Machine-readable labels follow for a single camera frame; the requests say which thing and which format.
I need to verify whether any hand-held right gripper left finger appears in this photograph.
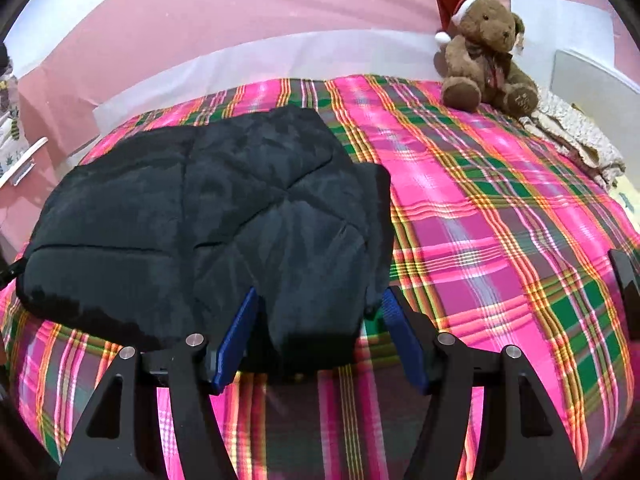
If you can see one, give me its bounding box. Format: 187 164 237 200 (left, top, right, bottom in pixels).
57 287 258 480

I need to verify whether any brown teddy bear santa hat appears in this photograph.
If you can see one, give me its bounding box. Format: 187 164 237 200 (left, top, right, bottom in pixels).
432 0 540 115

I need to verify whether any white shelf rail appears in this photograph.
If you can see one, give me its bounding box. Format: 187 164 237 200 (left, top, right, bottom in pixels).
0 137 49 187

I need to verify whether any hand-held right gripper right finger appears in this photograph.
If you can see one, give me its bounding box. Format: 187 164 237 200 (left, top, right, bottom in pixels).
382 286 583 480

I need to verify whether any white board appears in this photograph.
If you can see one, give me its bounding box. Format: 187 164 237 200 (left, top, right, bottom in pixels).
552 49 640 111

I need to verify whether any dark object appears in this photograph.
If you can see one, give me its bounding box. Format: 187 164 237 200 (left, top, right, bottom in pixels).
607 249 640 311

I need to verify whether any pineapple print cloth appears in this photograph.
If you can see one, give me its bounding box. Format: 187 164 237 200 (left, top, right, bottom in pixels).
0 72 31 173

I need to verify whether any black padded jacket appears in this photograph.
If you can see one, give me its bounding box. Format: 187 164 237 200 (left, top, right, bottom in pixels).
15 106 393 376

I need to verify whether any pink green plaid blanket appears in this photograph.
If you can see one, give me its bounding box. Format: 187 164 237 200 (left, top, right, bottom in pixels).
0 74 640 480

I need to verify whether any floral patterned cloth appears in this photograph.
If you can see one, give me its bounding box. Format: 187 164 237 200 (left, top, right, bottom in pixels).
517 89 627 188

